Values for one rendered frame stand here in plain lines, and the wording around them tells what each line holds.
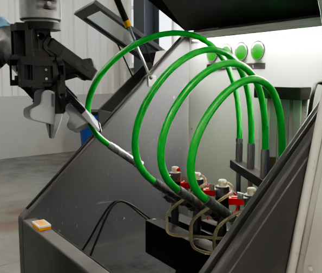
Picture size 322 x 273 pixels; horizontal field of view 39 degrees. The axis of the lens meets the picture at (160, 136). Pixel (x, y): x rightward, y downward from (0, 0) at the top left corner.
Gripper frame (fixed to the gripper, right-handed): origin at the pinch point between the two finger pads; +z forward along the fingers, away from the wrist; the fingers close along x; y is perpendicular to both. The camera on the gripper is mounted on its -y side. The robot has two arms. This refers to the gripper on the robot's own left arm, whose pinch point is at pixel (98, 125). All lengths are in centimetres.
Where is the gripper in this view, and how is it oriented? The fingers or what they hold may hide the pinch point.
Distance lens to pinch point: 107.2
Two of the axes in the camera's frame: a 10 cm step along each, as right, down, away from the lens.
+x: -0.3, -0.9, -10.0
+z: 6.9, 7.2, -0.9
